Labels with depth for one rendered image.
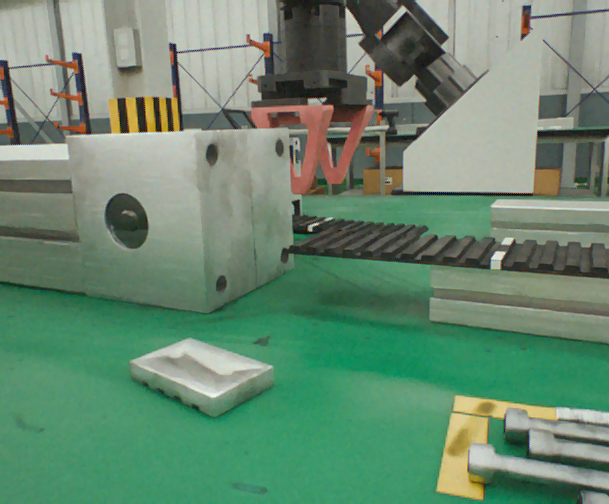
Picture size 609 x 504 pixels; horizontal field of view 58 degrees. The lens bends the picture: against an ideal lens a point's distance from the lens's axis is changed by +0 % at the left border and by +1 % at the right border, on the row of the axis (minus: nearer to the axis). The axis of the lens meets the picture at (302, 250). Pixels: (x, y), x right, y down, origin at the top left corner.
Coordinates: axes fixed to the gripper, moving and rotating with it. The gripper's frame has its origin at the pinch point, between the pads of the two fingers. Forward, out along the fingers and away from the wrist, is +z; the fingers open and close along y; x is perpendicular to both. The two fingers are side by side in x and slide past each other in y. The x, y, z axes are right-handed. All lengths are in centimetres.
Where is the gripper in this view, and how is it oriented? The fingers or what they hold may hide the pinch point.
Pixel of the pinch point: (318, 179)
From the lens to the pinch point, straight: 51.0
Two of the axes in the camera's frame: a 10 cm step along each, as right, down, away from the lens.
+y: -4.4, 2.2, -8.7
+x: 9.0, 0.6, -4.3
